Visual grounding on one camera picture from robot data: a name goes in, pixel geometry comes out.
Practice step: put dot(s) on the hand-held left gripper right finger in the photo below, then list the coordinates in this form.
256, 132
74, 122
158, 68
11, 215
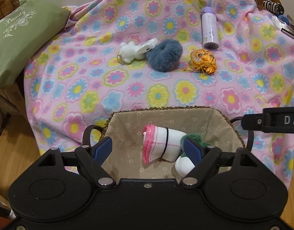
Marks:
193, 152

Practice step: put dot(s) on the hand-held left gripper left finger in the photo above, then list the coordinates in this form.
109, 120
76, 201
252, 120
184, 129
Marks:
102, 149

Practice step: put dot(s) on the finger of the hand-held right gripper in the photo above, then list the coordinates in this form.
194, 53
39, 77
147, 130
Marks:
252, 122

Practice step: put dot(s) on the fabric lined woven basket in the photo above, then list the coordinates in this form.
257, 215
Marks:
127, 129

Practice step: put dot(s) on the orange satin pouch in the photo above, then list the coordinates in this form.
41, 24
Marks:
204, 63

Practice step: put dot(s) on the blue fluffy scrunchie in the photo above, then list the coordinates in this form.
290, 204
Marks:
161, 62

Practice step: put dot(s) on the green white rolled sock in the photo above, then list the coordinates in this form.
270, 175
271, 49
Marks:
183, 166

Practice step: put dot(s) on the pink white rolled sock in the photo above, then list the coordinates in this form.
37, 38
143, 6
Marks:
175, 146

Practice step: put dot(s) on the pink floral fleece blanket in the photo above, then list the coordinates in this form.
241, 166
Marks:
89, 76

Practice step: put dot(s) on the glossy book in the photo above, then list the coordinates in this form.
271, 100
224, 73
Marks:
292, 31

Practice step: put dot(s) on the blue round container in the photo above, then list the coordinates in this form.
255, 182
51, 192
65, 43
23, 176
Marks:
283, 19

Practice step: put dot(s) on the purple white thermos bottle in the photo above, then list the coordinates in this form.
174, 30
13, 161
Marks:
209, 28

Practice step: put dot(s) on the zebra striped pouch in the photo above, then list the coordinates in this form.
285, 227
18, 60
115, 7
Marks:
273, 6

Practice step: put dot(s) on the green printed pillow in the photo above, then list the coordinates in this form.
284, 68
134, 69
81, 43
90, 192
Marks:
22, 40

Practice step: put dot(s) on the brown wicker basket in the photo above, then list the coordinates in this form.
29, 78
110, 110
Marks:
5, 2

